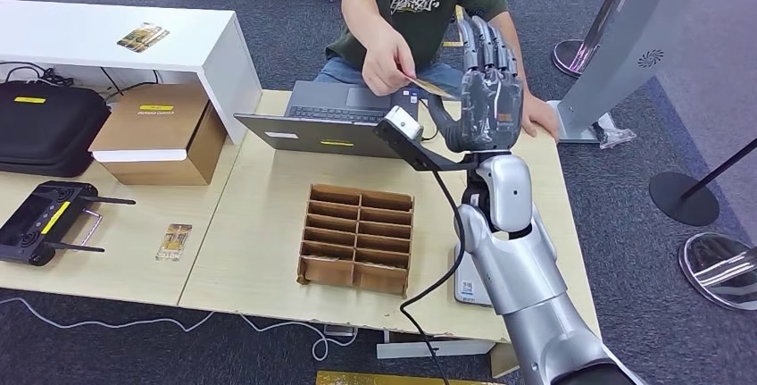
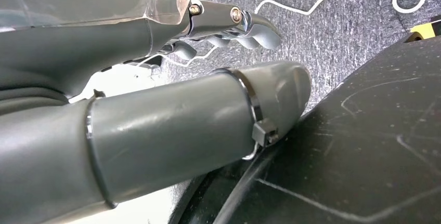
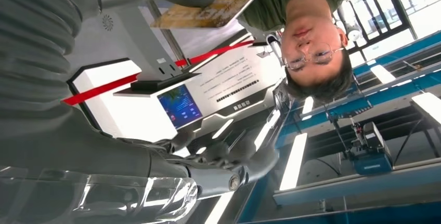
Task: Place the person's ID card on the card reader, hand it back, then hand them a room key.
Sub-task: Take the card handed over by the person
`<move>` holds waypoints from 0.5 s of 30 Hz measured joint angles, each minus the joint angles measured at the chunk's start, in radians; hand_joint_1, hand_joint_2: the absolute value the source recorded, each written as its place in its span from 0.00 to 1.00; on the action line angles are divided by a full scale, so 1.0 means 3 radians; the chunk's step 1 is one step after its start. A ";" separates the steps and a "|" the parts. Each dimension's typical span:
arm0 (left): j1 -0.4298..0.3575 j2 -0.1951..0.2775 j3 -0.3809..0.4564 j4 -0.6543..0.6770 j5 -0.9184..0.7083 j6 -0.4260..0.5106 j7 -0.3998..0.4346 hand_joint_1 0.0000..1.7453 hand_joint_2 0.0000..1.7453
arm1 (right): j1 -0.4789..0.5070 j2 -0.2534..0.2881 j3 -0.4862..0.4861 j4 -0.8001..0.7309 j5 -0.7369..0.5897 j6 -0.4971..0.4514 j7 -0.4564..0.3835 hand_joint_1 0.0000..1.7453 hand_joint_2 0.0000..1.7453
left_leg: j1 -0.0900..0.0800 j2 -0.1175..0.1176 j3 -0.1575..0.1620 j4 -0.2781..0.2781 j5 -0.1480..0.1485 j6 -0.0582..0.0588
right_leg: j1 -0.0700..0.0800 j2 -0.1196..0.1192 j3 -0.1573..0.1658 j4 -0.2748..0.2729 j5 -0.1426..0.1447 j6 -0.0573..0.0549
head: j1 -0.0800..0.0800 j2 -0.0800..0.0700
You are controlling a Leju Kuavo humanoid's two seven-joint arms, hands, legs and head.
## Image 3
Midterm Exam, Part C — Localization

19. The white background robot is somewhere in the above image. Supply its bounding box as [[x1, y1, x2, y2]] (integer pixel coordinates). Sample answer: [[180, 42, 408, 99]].
[[335, 0, 363, 42]]

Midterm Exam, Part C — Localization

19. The blue gantry frame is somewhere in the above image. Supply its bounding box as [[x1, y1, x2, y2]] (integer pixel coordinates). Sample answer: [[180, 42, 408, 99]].
[[238, 31, 441, 224]]

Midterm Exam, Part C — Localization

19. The white ceiling light panel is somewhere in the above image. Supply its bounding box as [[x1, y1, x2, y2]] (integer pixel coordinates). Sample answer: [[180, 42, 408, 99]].
[[279, 132, 308, 191], [369, 64, 397, 85], [204, 191, 236, 224], [254, 109, 281, 151], [211, 119, 235, 140], [411, 92, 441, 125], [302, 96, 315, 121]]

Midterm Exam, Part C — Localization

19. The black window frame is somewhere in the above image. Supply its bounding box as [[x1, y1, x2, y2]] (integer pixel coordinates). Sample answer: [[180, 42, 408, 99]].
[[351, 0, 418, 55]]

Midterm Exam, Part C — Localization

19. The person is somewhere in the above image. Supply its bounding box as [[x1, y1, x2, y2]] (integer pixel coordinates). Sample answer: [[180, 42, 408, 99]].
[[238, 0, 380, 103]]

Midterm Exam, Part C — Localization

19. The red barrier belt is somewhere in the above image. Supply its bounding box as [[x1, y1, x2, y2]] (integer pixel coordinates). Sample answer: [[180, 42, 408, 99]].
[[62, 39, 256, 107]]

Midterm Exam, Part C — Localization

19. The blue black hoist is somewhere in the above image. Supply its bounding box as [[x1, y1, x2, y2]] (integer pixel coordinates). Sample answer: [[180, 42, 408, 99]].
[[349, 122, 394, 176]]

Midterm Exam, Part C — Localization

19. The white wall sign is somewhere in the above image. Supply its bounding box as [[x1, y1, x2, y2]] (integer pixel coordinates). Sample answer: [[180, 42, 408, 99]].
[[187, 45, 287, 116]]

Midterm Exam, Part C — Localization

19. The white kiosk blue screen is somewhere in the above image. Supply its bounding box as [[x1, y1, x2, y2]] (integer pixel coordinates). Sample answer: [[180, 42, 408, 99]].
[[67, 58, 204, 144]]

